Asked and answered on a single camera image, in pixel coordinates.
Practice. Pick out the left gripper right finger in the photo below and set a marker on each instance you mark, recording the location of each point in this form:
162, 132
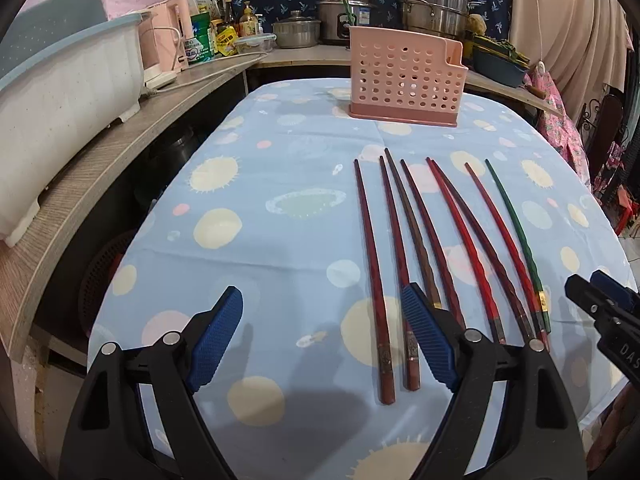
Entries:
537, 436

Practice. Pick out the maroon wavy chopstick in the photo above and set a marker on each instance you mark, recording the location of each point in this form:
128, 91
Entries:
450, 292

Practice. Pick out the blue dotted tablecloth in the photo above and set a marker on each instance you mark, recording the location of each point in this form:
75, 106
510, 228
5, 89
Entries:
269, 205

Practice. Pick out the steel rice cooker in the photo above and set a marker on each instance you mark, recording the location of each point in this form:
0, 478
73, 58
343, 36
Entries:
335, 21

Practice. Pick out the dark red chopstick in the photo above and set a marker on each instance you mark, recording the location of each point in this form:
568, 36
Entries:
382, 336
411, 353

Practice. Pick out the beige curtain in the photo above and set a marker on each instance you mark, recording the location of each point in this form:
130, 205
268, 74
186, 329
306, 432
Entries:
582, 43

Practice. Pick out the pink pineapple apron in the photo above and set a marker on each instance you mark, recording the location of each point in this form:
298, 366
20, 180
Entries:
558, 129

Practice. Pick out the pink electric kettle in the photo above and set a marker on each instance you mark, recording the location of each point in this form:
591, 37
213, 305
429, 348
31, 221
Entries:
165, 27

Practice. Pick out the dark maroon long chopstick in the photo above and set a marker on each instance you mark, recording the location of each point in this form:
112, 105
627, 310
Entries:
463, 217

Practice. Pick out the white dish rack box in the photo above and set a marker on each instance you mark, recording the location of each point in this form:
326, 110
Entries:
67, 72

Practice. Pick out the yellow sauce bottle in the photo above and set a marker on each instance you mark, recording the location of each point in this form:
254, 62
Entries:
248, 22

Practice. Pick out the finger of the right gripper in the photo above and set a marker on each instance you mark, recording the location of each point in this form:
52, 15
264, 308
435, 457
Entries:
623, 296
618, 329

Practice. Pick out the stacked steel steamer pot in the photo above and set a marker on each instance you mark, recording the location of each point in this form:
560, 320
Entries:
445, 18

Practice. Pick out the green chopstick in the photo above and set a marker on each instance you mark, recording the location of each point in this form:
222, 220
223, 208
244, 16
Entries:
532, 270

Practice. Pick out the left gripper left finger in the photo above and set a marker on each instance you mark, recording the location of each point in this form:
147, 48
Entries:
108, 437

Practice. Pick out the brown chopstick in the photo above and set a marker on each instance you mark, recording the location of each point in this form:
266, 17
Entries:
426, 270

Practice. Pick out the clear plastic container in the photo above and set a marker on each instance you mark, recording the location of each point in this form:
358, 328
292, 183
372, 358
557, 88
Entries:
262, 43

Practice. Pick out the pink perforated utensil basket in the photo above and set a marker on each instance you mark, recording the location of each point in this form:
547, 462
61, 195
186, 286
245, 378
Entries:
401, 76

